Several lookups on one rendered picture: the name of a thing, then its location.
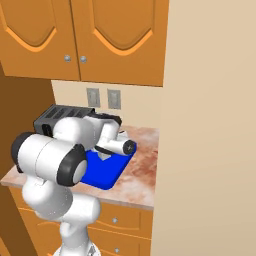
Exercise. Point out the dark grey toaster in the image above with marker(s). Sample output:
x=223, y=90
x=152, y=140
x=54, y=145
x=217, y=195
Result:
x=56, y=113

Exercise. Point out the silver drawer knob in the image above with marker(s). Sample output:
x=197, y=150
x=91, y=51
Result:
x=115, y=220
x=116, y=250

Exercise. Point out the orange cupboard door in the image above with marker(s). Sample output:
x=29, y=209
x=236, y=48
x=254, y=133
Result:
x=123, y=40
x=36, y=36

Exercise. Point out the silver cupboard knob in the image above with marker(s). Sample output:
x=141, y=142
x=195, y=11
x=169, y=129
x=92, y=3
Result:
x=83, y=59
x=67, y=58

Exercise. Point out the orange drawer front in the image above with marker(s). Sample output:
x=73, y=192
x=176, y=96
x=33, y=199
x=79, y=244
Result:
x=130, y=220
x=18, y=196
x=36, y=233
x=133, y=245

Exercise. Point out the grey wall socket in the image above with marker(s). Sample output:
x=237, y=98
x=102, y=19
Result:
x=93, y=97
x=114, y=99

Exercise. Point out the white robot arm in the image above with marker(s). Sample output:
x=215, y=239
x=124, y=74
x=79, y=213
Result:
x=46, y=156

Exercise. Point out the blue tray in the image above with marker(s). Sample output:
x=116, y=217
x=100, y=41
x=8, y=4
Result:
x=103, y=173

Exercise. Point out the beige fridge side panel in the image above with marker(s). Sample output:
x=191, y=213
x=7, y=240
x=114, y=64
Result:
x=206, y=133

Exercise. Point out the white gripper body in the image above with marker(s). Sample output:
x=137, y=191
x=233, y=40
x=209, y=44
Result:
x=104, y=154

